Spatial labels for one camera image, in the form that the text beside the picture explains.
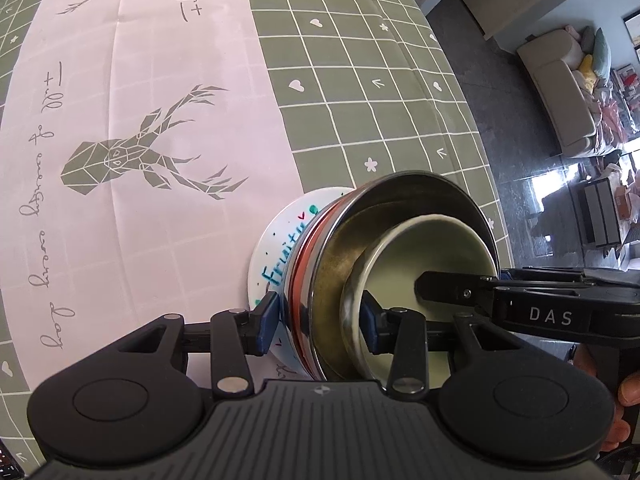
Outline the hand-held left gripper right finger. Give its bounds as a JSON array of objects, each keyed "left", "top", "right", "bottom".
[{"left": 360, "top": 292, "right": 532, "bottom": 401}]

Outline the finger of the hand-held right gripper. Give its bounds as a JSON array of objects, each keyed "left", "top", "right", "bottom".
[
  {"left": 414, "top": 271, "right": 497, "bottom": 319},
  {"left": 500, "top": 268, "right": 589, "bottom": 286}
]

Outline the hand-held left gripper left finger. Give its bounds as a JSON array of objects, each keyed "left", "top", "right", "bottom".
[{"left": 116, "top": 291, "right": 279, "bottom": 401}]

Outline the blue steel bowl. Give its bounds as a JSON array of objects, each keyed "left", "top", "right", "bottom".
[{"left": 284, "top": 171, "right": 502, "bottom": 382}]

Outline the green ceramic bowl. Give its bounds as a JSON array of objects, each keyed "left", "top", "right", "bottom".
[{"left": 340, "top": 214, "right": 501, "bottom": 387}]

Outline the white painted fruit plate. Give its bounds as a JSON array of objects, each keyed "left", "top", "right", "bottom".
[{"left": 247, "top": 186, "right": 357, "bottom": 382}]

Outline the person's right hand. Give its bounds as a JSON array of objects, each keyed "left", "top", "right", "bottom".
[{"left": 571, "top": 347, "right": 640, "bottom": 454}]

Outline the grey black cabinet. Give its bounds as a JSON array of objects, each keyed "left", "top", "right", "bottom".
[{"left": 577, "top": 177, "right": 627, "bottom": 249}]

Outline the white deer table runner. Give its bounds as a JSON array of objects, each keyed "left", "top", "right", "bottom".
[{"left": 0, "top": 0, "right": 312, "bottom": 397}]

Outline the pile of pink bags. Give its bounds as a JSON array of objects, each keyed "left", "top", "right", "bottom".
[{"left": 595, "top": 67, "right": 640, "bottom": 152}]

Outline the beige sofa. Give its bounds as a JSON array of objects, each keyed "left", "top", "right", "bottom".
[{"left": 516, "top": 27, "right": 602, "bottom": 159}]

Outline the green checked tablecloth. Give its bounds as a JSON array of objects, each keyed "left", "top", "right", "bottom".
[{"left": 0, "top": 0, "right": 502, "bottom": 467}]

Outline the teal cushion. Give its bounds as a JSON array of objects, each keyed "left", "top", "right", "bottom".
[{"left": 592, "top": 27, "right": 612, "bottom": 82}]

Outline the framed picture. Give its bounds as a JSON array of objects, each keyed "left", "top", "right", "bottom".
[{"left": 622, "top": 15, "right": 640, "bottom": 61}]

